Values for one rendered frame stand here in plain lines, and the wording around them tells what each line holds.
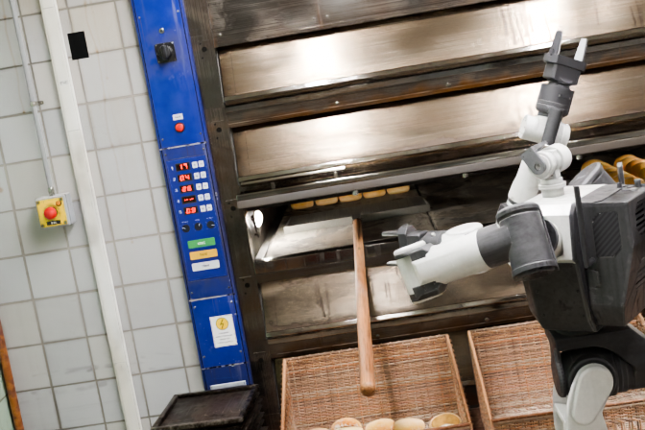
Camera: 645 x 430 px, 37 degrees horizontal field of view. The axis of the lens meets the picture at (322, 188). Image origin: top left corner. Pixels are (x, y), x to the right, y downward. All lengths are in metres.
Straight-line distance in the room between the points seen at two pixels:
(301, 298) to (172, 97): 0.78
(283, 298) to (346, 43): 0.86
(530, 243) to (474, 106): 1.14
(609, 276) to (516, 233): 0.25
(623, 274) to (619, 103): 1.10
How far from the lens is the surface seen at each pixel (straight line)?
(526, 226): 2.06
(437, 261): 2.13
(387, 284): 3.19
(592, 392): 2.33
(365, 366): 1.92
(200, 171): 3.11
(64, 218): 3.19
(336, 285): 3.19
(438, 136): 3.09
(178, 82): 3.10
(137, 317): 3.28
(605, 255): 2.18
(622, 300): 2.20
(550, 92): 2.56
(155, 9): 3.12
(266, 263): 3.17
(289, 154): 3.10
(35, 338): 3.40
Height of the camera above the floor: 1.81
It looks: 8 degrees down
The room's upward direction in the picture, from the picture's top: 10 degrees counter-clockwise
